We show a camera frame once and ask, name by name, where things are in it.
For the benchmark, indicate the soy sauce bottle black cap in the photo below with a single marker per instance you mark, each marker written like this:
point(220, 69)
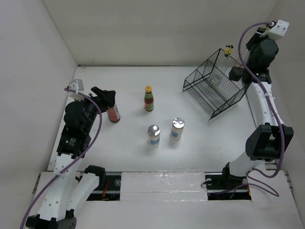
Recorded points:
point(113, 114)

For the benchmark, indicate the clear glass oil bottle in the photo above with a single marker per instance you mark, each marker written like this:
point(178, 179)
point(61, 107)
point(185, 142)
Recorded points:
point(222, 69)

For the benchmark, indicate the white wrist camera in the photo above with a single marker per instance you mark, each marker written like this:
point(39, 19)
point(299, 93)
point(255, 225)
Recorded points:
point(76, 88)
point(277, 30)

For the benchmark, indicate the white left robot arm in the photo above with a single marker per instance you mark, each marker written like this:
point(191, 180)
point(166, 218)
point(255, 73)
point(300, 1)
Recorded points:
point(58, 203)

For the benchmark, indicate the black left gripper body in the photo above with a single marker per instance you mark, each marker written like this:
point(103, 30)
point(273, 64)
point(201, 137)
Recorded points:
point(91, 107)

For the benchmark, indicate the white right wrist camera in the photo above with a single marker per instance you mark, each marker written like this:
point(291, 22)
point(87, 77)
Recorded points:
point(277, 30)

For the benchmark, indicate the spice shaker blue label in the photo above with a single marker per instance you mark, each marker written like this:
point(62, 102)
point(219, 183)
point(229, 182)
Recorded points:
point(178, 125)

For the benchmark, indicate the spice shaker silver lid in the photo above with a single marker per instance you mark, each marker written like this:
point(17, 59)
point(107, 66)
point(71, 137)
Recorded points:
point(154, 135)

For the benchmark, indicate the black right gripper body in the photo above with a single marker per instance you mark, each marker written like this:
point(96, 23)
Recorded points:
point(253, 44)

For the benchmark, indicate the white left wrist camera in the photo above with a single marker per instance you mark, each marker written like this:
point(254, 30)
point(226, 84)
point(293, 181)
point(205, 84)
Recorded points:
point(76, 88)

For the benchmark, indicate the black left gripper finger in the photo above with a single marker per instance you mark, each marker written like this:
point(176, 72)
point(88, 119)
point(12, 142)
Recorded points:
point(110, 98)
point(100, 94)

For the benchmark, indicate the red chili sauce bottle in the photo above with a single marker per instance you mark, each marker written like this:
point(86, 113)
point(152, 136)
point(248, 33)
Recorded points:
point(148, 99)

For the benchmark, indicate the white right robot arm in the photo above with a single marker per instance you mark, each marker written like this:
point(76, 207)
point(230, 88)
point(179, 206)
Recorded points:
point(210, 120)

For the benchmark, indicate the black wire basket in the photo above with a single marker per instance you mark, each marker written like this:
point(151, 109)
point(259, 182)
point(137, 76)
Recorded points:
point(213, 100)

